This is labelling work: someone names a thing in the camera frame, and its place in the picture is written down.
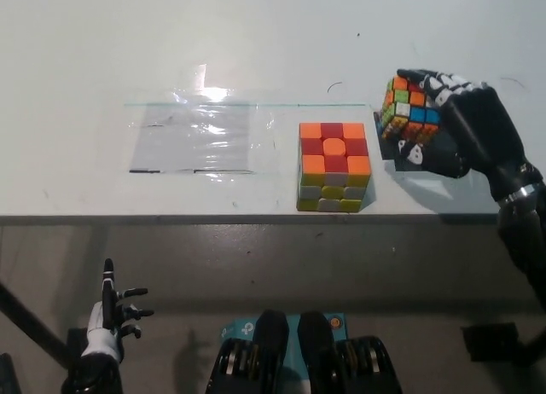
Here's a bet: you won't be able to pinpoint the black table foot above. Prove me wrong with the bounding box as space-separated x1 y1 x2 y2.
462 323 520 363

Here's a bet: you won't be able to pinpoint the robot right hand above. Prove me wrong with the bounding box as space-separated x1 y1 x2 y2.
394 67 546 202

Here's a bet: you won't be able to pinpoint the big pastel puzzle cube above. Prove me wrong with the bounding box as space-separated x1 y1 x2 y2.
296 122 373 214

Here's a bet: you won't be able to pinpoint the clear plastic film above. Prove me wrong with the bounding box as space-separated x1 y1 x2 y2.
124 64 285 183

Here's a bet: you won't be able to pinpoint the black table strut with foot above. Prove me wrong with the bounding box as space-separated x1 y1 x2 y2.
0 280 107 369

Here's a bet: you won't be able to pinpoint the clear plastic sheet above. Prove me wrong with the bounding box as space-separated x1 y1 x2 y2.
130 101 257 175

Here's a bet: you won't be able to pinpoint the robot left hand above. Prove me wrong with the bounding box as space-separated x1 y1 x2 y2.
80 258 154 363

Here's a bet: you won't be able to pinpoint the small studded multicolour puzzle cube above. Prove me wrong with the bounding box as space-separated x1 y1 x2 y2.
380 74 444 142

